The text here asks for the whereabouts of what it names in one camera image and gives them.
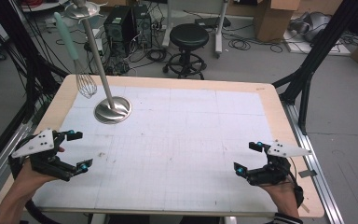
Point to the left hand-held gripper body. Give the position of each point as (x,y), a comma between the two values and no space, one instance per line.
(34,144)

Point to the person's right hand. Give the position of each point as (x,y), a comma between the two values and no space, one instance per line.
(281,196)

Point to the grey tape strip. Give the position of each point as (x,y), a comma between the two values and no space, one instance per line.
(307,173)

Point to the person's left hand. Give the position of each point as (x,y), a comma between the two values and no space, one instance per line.
(24,186)

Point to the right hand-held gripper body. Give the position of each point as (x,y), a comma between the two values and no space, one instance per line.
(284,151)

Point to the steel utensil stand with hooks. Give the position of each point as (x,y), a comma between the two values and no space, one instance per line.
(113,109)

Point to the grey bundled equipment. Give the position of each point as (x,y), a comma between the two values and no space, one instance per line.
(312,25)

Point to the tall cardboard box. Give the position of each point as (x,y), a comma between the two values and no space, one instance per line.
(275,21)

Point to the black metal frame stand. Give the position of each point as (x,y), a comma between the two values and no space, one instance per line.
(317,53)
(18,46)

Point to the white grid mat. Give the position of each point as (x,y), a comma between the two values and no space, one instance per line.
(183,140)

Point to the black round stool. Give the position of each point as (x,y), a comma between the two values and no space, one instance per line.
(189,35)

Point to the white stand leg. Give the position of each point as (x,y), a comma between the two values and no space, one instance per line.
(167,25)
(220,31)

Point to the flat black box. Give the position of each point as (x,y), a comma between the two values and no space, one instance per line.
(213,21)

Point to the black computer tower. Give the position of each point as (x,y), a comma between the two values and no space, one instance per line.
(118,28)
(143,25)

